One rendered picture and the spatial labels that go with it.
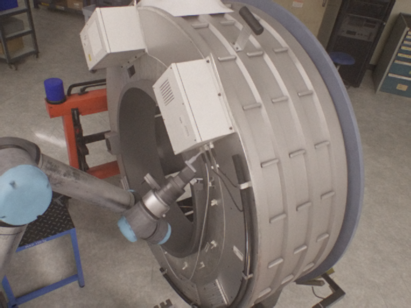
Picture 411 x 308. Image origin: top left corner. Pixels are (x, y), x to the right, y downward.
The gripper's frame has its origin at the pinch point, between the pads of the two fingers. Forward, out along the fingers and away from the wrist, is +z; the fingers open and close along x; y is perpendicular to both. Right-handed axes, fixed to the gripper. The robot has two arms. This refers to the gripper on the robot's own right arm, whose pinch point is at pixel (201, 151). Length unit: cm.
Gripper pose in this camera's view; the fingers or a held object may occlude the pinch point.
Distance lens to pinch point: 115.4
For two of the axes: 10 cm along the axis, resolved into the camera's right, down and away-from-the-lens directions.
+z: 7.4, -6.8, 0.0
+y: 6.7, 7.3, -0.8
